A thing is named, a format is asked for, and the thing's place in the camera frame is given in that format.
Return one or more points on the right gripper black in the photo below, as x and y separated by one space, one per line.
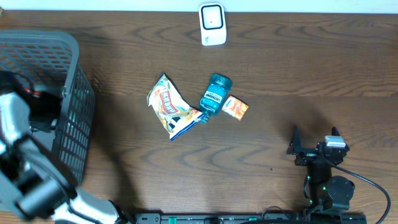
307 154

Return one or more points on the orange Kleenex tissue pack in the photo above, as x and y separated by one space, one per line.
235 107

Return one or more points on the blue mouthwash bottle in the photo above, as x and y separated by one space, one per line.
211 102

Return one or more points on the yellow snack bag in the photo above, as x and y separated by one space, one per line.
175 114

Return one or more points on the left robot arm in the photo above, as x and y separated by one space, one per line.
34 183

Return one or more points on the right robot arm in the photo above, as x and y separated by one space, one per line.
328 193

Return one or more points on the white barcode scanner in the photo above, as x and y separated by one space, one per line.
212 24

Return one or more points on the red Top snack bar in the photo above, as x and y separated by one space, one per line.
33 93

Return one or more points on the grey plastic shopping basket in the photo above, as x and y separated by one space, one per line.
52 60

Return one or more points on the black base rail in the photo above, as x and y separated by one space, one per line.
156 218

